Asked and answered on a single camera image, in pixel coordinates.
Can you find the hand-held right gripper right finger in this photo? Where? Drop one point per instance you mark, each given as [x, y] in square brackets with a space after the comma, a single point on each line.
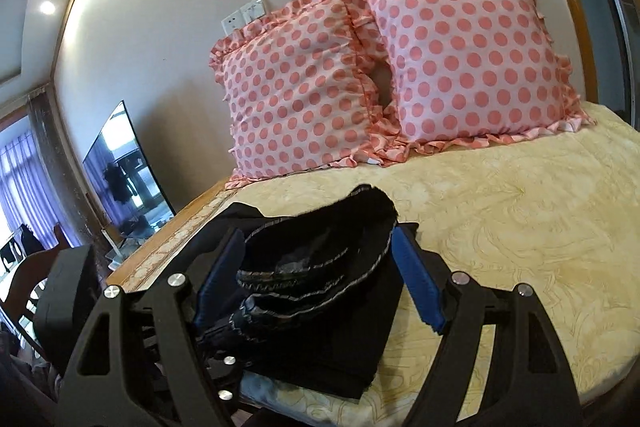
[419, 279]

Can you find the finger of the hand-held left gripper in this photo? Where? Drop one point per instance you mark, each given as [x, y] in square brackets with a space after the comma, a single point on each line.
[224, 396]
[222, 359]

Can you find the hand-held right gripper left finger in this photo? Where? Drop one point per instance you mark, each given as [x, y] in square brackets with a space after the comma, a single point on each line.
[220, 279]

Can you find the black pants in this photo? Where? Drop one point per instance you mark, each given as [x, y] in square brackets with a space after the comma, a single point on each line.
[325, 332]

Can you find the wooden chair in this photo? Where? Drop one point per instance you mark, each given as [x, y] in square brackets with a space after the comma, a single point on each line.
[22, 277]

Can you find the glass television stand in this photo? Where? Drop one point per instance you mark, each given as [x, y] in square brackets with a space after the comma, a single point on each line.
[122, 244]

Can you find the yellow patterned bedspread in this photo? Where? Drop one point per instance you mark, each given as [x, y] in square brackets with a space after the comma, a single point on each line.
[505, 217]

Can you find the purple curtain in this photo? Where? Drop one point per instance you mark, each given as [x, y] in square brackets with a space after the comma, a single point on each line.
[27, 187]

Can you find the brown curtain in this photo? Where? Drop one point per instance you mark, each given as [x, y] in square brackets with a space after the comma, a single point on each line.
[60, 167]

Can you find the flat screen television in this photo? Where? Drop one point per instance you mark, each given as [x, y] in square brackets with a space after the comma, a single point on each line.
[125, 167]

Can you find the pink polka dot ruffled pillow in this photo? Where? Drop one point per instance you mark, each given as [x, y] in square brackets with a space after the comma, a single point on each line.
[295, 92]
[470, 52]

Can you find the round ceiling light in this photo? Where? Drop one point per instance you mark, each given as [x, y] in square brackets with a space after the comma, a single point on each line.
[48, 7]

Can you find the dark sliding door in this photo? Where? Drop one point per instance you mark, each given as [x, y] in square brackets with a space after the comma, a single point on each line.
[622, 7]

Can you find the wooden bed frame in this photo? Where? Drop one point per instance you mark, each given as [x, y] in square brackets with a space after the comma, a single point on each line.
[145, 253]

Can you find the white wall outlet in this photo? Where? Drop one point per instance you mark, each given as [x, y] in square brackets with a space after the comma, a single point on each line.
[231, 25]

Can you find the white wall switch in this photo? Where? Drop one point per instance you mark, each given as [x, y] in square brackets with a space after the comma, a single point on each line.
[254, 9]

